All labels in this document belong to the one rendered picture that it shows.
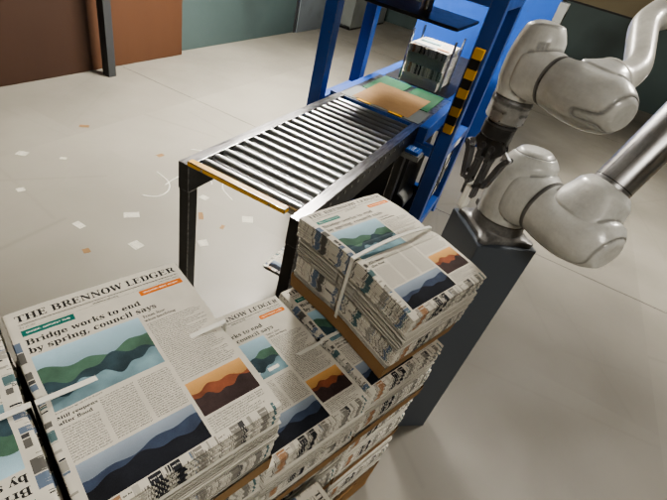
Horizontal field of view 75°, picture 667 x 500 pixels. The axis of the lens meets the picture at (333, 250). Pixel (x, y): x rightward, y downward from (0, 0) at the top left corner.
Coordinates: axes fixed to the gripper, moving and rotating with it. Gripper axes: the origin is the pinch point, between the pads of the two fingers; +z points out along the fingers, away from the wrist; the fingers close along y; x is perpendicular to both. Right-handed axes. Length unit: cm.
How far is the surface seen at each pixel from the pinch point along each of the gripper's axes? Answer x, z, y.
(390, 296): -36.5, 10.3, 10.6
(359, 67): 144, 36, -181
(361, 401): -43, 34, 18
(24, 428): -100, 11, 3
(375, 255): -30.8, 9.4, 0.0
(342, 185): 20, 36, -60
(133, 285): -79, 10, -15
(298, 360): -49, 34, 2
